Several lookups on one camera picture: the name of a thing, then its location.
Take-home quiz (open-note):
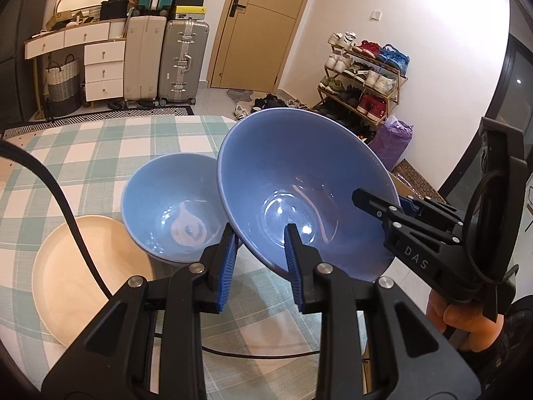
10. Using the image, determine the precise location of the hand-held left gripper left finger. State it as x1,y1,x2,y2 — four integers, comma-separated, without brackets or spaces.
42,223,239,400

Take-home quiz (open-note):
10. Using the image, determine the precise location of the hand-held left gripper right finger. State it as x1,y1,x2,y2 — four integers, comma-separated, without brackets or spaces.
284,223,471,400

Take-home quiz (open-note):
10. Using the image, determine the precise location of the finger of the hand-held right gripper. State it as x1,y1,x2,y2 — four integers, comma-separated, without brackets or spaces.
397,195,465,234
352,187,464,247

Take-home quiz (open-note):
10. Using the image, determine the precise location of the cream round plate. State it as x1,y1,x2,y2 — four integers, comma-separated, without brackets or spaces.
31,214,158,347

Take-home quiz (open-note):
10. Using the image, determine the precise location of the person's right forearm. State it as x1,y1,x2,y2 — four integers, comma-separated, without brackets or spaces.
462,296,533,388

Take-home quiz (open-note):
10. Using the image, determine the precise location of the person's right hand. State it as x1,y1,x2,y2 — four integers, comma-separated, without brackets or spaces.
425,287,500,353

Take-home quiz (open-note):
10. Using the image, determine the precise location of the printed brown cardboard box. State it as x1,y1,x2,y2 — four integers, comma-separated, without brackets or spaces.
390,158,447,206

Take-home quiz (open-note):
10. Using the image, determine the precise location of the purple bag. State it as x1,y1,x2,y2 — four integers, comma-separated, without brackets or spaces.
368,118,415,172

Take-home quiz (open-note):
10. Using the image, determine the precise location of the wooden shoe rack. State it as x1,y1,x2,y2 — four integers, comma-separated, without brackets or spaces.
312,46,409,143

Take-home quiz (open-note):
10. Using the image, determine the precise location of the shoe rack with shoes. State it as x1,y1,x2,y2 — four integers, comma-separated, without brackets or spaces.
320,31,411,135

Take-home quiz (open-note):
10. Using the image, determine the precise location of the pile of dark shoes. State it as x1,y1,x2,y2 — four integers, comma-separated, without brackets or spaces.
233,93,314,120

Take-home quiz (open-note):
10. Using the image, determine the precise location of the teal checked tablecloth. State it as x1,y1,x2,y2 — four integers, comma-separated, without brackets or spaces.
0,114,372,400

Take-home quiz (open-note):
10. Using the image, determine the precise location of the grey door mat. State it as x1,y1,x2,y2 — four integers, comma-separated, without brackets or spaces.
224,87,255,111

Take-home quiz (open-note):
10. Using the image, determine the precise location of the patterned floor rug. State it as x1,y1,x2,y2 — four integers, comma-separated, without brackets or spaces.
0,105,195,141

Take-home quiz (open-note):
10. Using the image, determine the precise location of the tan wooden door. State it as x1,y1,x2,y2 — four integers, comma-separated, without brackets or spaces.
207,0,321,93

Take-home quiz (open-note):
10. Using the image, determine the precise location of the silver suitcase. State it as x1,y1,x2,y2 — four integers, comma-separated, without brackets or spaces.
157,19,211,107

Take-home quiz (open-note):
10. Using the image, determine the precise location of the beige suitcase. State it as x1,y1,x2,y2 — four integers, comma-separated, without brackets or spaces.
124,14,168,103

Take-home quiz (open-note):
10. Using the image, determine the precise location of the white dressing table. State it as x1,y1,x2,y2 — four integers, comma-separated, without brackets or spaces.
23,21,128,122

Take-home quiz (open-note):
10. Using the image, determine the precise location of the woven laundry basket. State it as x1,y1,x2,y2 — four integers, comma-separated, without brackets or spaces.
43,55,82,116

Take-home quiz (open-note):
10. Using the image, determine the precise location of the yellow and black shoe box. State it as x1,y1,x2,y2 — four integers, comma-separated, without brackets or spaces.
168,6,205,21

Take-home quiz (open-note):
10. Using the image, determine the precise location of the black storage box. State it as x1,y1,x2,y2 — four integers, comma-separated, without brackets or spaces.
99,0,133,22

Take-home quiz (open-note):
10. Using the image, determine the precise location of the dark grey refrigerator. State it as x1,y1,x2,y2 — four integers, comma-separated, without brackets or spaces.
0,0,55,126

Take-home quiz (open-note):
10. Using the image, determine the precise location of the small cardboard box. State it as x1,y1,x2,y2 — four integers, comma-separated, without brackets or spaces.
44,10,76,30

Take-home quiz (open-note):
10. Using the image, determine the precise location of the arched mirror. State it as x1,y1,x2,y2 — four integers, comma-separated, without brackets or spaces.
54,0,116,22

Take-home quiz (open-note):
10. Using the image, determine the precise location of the thin black cable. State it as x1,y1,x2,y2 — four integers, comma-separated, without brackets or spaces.
202,343,321,360

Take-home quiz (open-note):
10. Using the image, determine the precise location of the thick black cable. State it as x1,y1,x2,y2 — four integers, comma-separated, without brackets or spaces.
0,139,114,301

